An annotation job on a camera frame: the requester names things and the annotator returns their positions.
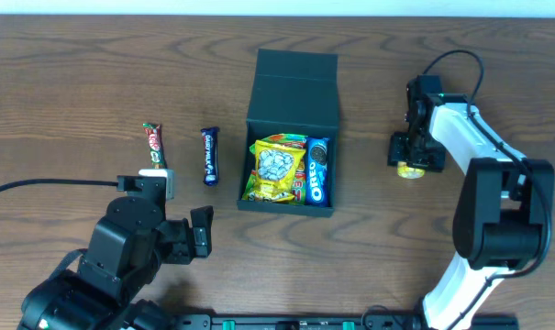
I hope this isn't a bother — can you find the yellow Mentos jar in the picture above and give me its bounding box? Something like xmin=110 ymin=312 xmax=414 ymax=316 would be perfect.
xmin=397 ymin=161 xmax=426 ymax=180

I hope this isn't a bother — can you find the blue Dairy Milk bar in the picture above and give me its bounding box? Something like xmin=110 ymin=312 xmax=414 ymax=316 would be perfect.
xmin=201 ymin=126 xmax=219 ymax=186

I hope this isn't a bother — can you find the yellow sunflower seed bag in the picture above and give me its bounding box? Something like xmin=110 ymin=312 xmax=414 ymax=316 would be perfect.
xmin=241 ymin=138 xmax=307 ymax=204

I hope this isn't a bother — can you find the red green KitKat bar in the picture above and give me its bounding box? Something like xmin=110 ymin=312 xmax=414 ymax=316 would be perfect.
xmin=142 ymin=123 xmax=167 ymax=169

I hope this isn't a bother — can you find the blue Oreo cookie pack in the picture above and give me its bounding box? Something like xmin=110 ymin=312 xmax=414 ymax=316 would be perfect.
xmin=305 ymin=137 xmax=329 ymax=207

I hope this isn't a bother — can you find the dark green cardboard box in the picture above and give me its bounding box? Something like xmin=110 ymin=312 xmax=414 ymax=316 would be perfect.
xmin=237 ymin=49 xmax=340 ymax=217

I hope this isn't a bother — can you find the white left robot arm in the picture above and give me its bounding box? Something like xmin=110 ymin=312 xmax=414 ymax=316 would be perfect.
xmin=18 ymin=176 xmax=214 ymax=329

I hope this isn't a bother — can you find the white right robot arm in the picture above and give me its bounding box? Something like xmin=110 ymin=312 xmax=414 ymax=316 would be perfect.
xmin=388 ymin=93 xmax=555 ymax=329

